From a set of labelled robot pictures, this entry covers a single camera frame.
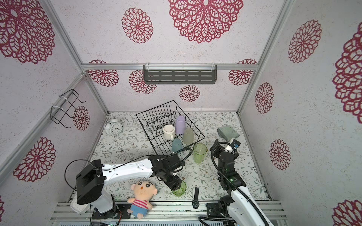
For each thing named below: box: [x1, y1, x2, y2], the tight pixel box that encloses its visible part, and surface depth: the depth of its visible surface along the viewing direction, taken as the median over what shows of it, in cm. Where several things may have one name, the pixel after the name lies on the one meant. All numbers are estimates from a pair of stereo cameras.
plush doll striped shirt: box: [127, 180, 158, 219], surface depth 74 cm
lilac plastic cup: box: [174, 115, 186, 135], surface depth 99 cm
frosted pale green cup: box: [182, 127, 194, 146], surface depth 101 cm
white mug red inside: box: [163, 124, 175, 141], surface depth 99 cm
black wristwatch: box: [191, 187, 200, 210], surface depth 79 cm
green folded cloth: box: [216, 124, 241, 142], surface depth 108 cm
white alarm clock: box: [104, 118, 123, 137], surface depth 102 cm
